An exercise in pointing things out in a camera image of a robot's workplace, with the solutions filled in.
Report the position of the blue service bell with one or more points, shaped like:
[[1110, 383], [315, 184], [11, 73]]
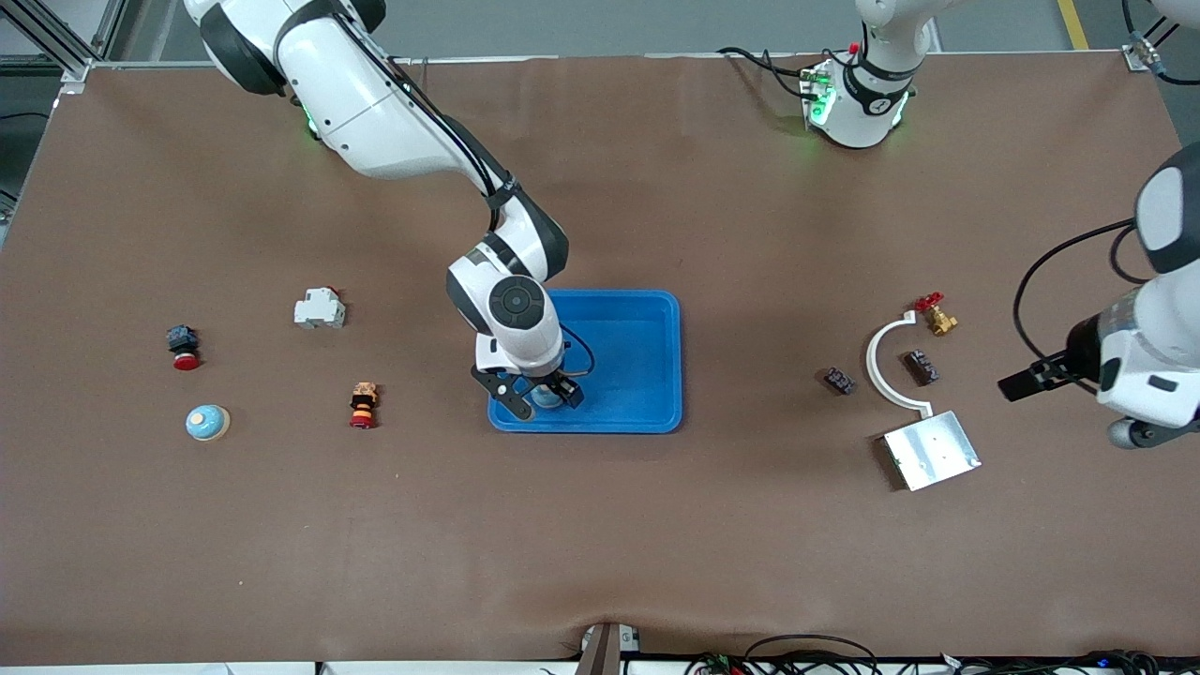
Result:
[[207, 423], [547, 400]]

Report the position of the white circuit breaker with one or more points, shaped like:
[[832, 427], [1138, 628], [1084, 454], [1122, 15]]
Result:
[[319, 311]]

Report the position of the white curved plastic bracket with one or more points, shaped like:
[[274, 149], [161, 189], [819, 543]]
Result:
[[872, 361]]

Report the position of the red mushroom push button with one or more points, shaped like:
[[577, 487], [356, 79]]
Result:
[[184, 345]]

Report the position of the orange red stacked switch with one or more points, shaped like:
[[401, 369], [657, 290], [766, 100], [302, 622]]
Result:
[[364, 403]]

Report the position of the silver metal plate block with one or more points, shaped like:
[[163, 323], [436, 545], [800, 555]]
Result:
[[933, 450]]

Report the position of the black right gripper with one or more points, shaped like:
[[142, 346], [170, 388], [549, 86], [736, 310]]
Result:
[[563, 386]]

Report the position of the small black connector block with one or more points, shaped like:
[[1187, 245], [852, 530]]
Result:
[[836, 381]]

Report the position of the blue plastic tray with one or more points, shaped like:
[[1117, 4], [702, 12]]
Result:
[[628, 356]]

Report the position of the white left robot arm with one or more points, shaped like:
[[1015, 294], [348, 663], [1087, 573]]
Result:
[[1158, 356]]

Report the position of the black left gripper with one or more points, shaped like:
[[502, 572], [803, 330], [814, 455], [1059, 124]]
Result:
[[1081, 352]]

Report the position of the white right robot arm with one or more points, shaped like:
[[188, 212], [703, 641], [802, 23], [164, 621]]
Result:
[[375, 122]]

